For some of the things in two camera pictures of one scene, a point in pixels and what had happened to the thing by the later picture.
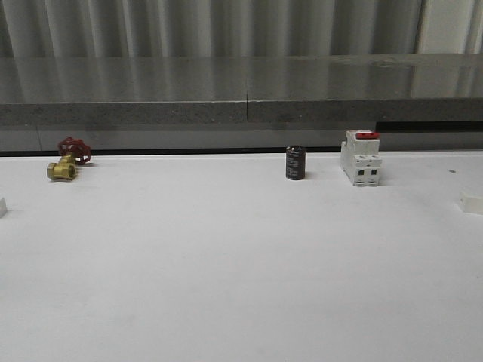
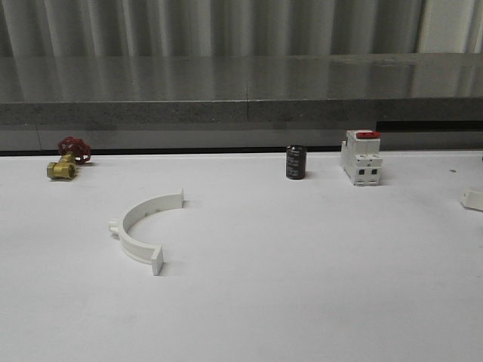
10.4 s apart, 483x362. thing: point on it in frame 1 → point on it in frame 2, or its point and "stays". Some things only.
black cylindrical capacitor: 295,162 stays
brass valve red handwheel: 72,151 stays
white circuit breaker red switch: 360,157 stays
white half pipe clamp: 3,208 → 136,212
